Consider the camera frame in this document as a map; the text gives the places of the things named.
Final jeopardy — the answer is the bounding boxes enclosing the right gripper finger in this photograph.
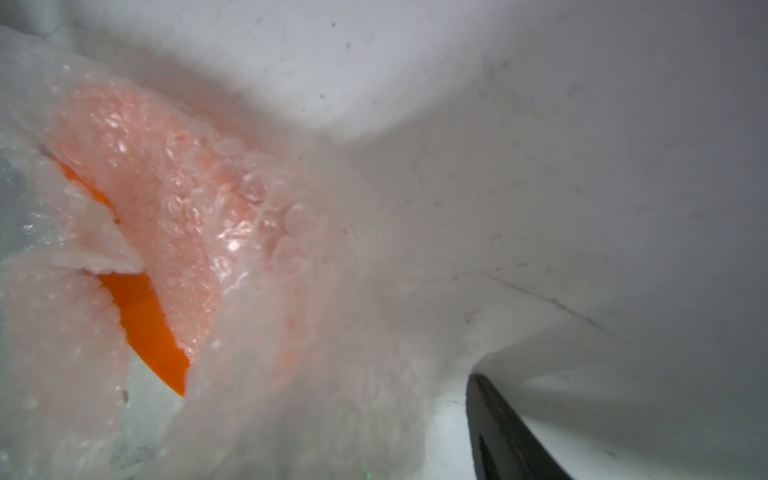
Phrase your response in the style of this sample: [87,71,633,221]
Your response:
[466,374,571,480]

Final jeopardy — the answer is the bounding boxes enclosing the orange dinner plate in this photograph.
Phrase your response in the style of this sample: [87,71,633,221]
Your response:
[50,155,192,397]

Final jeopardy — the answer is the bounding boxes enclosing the bubble wrap around orange plate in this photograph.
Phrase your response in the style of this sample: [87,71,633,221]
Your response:
[1,27,431,479]

